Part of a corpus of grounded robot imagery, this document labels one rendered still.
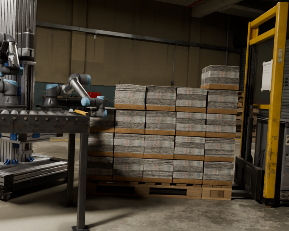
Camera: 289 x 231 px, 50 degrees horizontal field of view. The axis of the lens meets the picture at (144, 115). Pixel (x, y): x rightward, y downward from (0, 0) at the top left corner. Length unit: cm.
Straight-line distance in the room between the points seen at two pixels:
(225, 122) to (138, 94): 87
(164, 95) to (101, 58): 700
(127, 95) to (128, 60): 720
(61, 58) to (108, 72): 148
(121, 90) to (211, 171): 116
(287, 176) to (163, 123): 123
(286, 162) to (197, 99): 99
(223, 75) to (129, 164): 124
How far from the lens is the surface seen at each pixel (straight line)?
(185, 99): 295
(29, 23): 346
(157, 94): 292
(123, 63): 1000
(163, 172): 301
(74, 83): 293
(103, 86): 977
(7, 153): 338
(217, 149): 306
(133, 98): 289
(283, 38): 307
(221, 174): 311
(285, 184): 318
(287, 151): 312
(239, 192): 324
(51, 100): 335
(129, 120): 292
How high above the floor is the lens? 93
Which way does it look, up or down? 3 degrees down
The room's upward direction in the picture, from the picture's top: 3 degrees clockwise
